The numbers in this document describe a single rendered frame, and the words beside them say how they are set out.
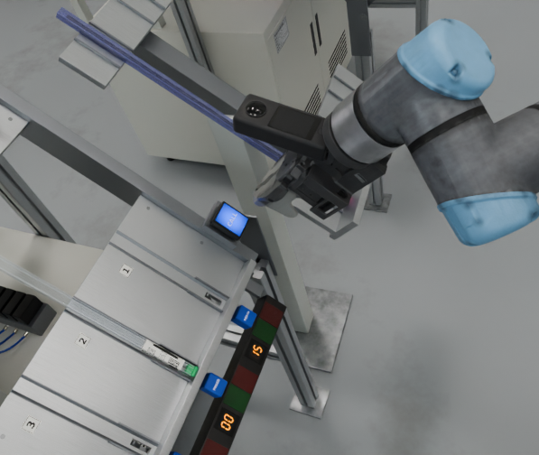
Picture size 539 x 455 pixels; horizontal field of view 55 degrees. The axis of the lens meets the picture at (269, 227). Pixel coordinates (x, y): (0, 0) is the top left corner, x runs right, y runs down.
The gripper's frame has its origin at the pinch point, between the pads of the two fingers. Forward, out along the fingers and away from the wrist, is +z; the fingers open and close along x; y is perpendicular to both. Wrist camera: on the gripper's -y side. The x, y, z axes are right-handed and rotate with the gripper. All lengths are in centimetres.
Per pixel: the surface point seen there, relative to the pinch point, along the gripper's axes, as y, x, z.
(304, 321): 45, 19, 64
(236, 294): 6.6, -9.9, 10.0
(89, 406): -3.8, -32.1, 12.2
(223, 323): 6.7, -14.7, 10.0
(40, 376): -10.8, -31.5, 12.1
